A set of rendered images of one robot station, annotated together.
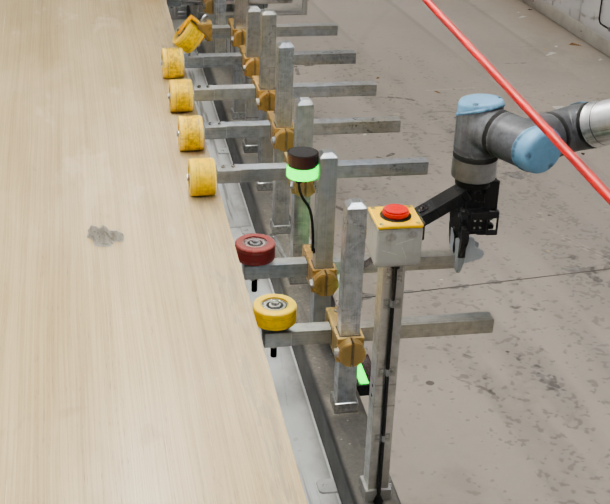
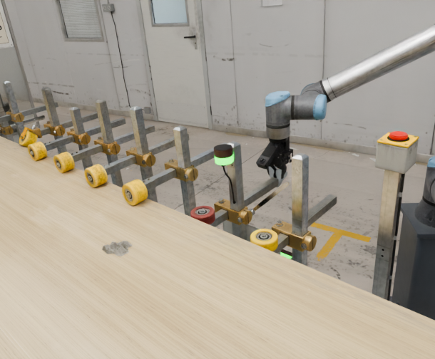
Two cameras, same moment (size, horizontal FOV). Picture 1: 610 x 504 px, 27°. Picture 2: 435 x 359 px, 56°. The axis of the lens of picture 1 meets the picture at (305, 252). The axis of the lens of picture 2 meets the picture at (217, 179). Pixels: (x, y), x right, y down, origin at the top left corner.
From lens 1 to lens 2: 1.48 m
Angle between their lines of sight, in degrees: 31
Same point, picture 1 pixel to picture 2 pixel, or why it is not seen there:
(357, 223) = (305, 167)
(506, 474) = not seen: hidden behind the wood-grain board
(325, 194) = (237, 167)
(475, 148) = (284, 119)
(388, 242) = (409, 154)
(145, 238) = (141, 237)
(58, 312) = (157, 310)
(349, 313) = (304, 221)
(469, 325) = (330, 204)
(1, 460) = not seen: outside the picture
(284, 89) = (142, 132)
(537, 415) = not seen: hidden behind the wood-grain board
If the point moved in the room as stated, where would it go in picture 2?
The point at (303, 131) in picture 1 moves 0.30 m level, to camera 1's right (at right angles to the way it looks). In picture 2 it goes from (184, 144) to (247, 124)
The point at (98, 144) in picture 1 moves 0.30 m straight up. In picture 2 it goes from (41, 203) to (18, 125)
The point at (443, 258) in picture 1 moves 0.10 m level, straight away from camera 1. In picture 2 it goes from (274, 181) to (259, 174)
